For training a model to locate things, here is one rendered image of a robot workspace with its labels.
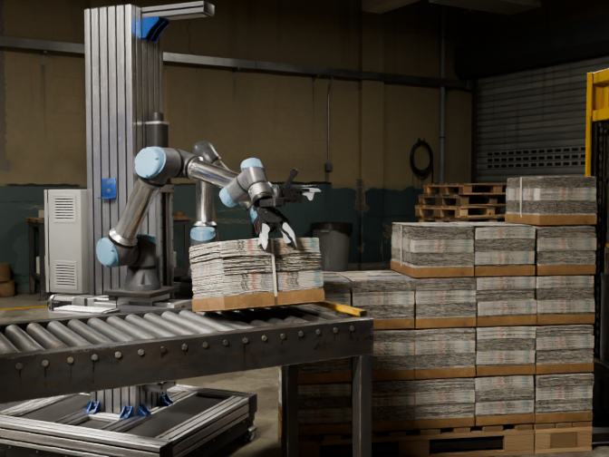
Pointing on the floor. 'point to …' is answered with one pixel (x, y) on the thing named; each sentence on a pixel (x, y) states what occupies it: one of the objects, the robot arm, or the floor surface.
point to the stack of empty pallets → (462, 202)
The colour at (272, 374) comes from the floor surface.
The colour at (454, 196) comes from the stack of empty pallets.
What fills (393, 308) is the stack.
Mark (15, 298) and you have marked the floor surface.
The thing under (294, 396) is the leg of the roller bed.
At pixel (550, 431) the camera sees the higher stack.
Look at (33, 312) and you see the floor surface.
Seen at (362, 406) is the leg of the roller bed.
